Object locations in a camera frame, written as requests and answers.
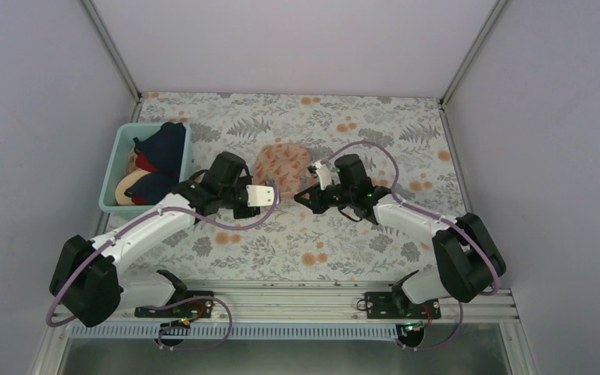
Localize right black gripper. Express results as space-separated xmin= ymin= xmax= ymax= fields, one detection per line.
xmin=295 ymin=182 xmax=355 ymax=213

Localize peach floral mesh laundry bag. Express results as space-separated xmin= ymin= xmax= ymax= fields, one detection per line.
xmin=252 ymin=143 xmax=315 ymax=199

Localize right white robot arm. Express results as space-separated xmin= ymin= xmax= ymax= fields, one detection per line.
xmin=294 ymin=154 xmax=506 ymax=318

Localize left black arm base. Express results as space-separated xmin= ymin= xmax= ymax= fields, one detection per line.
xmin=134 ymin=291 xmax=214 ymax=347

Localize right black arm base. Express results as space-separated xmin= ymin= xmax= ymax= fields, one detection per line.
xmin=355 ymin=291 xmax=442 ymax=348

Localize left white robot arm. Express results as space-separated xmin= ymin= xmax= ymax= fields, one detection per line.
xmin=46 ymin=152 xmax=277 ymax=327

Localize navy red bra upper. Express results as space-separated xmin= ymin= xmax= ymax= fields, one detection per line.
xmin=133 ymin=122 xmax=186 ymax=177

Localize navy beige bra lower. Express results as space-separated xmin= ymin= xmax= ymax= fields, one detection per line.
xmin=115 ymin=170 xmax=178 ymax=206

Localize floral patterned table mat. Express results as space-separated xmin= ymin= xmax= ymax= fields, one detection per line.
xmin=127 ymin=92 xmax=466 ymax=281

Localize light blue plastic bin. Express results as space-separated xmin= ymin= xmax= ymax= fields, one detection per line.
xmin=98 ymin=123 xmax=193 ymax=220

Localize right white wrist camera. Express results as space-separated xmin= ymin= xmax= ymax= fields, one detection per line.
xmin=307 ymin=160 xmax=333 ymax=191

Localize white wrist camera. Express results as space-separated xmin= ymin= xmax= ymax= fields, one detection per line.
xmin=307 ymin=160 xmax=333 ymax=191
xmin=245 ymin=184 xmax=276 ymax=207

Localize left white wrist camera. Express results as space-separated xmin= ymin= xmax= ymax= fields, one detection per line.
xmin=245 ymin=184 xmax=276 ymax=207

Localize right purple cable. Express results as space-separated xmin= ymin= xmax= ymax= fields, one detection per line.
xmin=320 ymin=141 xmax=503 ymax=352

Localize purple cable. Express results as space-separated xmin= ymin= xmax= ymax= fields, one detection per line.
xmin=320 ymin=141 xmax=503 ymax=352
xmin=46 ymin=179 xmax=280 ymax=329

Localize aluminium front rail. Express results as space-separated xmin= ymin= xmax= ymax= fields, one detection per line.
xmin=51 ymin=280 xmax=520 ymax=325

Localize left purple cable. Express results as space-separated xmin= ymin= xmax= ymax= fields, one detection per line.
xmin=46 ymin=179 xmax=280 ymax=329

